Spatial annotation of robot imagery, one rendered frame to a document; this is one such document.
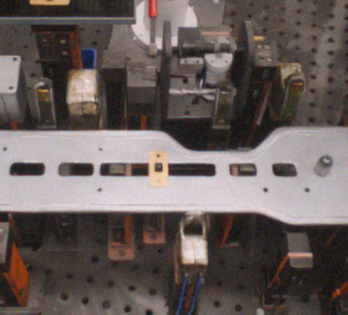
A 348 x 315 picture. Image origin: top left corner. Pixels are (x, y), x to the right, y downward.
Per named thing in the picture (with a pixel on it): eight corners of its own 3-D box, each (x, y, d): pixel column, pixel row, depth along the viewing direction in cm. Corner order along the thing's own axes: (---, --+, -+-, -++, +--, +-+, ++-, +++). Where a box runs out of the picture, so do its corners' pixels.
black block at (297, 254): (256, 318, 139) (284, 278, 115) (252, 272, 145) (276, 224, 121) (292, 318, 139) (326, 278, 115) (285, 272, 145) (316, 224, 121)
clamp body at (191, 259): (161, 322, 139) (169, 273, 110) (160, 270, 146) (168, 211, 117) (202, 322, 139) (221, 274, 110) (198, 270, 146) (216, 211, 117)
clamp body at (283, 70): (246, 176, 160) (274, 96, 129) (242, 138, 166) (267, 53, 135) (281, 176, 160) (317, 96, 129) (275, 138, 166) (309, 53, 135)
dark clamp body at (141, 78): (120, 177, 159) (117, 95, 128) (120, 134, 167) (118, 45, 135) (160, 177, 159) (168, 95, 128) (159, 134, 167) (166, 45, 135)
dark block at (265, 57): (227, 160, 162) (255, 65, 127) (226, 138, 166) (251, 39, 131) (246, 160, 162) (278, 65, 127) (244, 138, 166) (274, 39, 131)
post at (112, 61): (107, 157, 162) (101, 66, 129) (108, 140, 165) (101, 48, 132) (126, 157, 162) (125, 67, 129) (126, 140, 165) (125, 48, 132)
